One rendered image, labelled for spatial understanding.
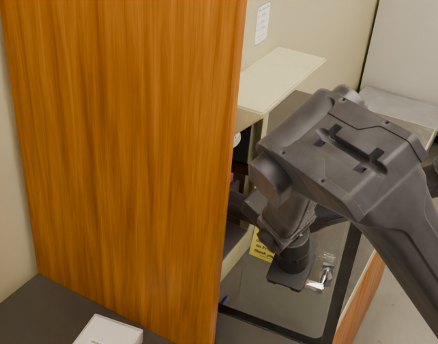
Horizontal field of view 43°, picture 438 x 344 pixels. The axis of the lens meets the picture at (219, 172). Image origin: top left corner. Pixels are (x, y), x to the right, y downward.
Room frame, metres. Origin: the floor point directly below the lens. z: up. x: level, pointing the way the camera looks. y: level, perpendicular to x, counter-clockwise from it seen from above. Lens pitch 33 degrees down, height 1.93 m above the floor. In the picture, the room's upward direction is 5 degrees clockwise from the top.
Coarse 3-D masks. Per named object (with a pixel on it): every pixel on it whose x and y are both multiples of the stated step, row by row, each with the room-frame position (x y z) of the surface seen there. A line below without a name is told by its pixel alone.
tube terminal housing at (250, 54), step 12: (252, 0) 1.05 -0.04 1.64; (264, 0) 1.10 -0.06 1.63; (276, 0) 1.15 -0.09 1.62; (252, 12) 1.05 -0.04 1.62; (276, 12) 1.16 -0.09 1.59; (252, 24) 1.06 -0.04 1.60; (276, 24) 1.17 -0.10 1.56; (252, 36) 1.06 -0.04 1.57; (276, 36) 1.18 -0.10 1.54; (252, 48) 1.07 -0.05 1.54; (264, 48) 1.12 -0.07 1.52; (252, 60) 1.07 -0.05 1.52; (264, 120) 1.17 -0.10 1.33; (252, 132) 1.18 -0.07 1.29; (264, 132) 1.18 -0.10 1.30; (252, 144) 1.19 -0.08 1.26; (252, 156) 1.20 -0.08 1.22
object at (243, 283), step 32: (320, 224) 0.82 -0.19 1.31; (352, 224) 0.80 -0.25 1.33; (224, 256) 0.88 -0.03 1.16; (320, 256) 0.81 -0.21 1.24; (352, 256) 0.79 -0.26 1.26; (224, 288) 0.88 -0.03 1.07; (256, 288) 0.85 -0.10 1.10; (288, 288) 0.83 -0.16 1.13; (256, 320) 0.85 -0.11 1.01; (288, 320) 0.83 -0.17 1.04; (320, 320) 0.80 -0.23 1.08
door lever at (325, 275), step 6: (324, 270) 0.81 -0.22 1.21; (324, 276) 0.79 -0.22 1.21; (330, 276) 0.80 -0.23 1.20; (312, 282) 0.77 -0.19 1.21; (318, 282) 0.77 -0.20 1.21; (324, 282) 0.78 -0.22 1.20; (306, 288) 0.77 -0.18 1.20; (312, 288) 0.76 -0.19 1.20; (318, 288) 0.76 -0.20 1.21; (324, 288) 0.76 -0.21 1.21
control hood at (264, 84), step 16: (256, 64) 1.07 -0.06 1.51; (272, 64) 1.08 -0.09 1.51; (288, 64) 1.08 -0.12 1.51; (304, 64) 1.09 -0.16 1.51; (320, 64) 1.11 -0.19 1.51; (240, 80) 0.98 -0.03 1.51; (256, 80) 0.99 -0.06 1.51; (272, 80) 1.00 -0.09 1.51; (288, 80) 1.00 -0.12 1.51; (304, 80) 1.02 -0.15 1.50; (240, 96) 0.91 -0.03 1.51; (256, 96) 0.92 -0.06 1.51; (272, 96) 0.92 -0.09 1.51; (240, 112) 0.87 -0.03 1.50; (256, 112) 0.86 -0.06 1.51; (240, 128) 0.87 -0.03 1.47
